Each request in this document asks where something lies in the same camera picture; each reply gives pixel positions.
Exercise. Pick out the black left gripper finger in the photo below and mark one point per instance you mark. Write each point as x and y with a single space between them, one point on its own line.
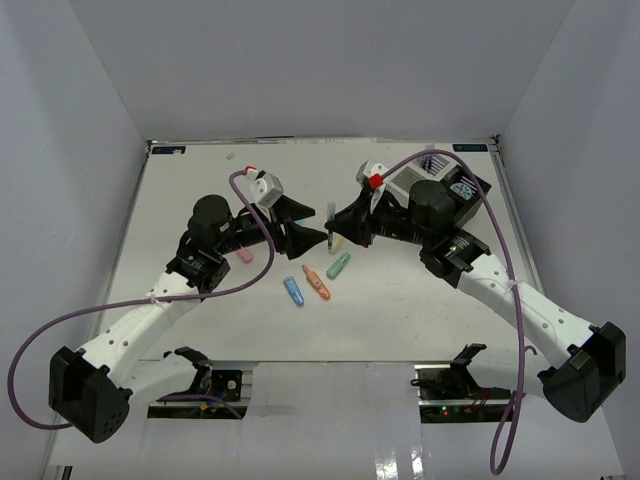
292 210
299 240

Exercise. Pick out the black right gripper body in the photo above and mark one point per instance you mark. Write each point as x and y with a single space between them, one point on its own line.
388 222

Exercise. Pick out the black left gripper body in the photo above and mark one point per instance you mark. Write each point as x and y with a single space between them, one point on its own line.
276 233

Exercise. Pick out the yellow highlighter marker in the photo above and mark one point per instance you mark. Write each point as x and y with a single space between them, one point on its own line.
336 243

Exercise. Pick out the green correction tape case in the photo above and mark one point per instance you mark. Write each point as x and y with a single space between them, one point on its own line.
338 266

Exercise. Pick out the purple gel pen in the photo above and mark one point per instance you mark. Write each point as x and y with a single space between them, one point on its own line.
427 162

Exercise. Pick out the round blue-white tape tin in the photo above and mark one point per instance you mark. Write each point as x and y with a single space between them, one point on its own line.
463 190

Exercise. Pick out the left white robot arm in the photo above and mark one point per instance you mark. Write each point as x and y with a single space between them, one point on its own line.
91 387

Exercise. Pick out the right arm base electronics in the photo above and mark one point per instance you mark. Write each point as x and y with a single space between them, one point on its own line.
448 393

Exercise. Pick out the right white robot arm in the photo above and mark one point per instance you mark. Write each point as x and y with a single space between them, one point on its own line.
578 365

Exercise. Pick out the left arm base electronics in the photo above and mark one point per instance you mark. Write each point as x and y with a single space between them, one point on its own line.
218 391

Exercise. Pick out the pink correction tape case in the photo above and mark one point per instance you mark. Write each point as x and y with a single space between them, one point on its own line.
245 256

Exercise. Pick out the blue correction tape case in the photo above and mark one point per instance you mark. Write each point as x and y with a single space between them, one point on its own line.
294 291

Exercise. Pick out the white slotted organizer box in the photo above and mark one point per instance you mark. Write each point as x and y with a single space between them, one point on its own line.
400 182

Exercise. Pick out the black slotted organizer box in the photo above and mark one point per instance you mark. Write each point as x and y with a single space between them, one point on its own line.
465 210

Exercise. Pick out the black XDOF label right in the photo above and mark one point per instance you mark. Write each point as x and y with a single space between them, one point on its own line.
469 147

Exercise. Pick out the black xdof label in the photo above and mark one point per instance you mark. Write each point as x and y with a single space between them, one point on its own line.
168 150
469 147

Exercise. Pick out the black XDOF label left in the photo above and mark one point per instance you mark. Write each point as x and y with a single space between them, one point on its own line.
168 150

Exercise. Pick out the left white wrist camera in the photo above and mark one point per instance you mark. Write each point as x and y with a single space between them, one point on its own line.
266 189

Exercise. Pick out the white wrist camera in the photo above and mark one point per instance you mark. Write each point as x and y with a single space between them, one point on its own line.
370 176
266 189

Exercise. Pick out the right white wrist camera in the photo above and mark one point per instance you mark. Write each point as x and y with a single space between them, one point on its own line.
370 176

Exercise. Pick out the aluminium table frame rail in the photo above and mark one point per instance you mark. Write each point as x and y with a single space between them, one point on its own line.
520 235

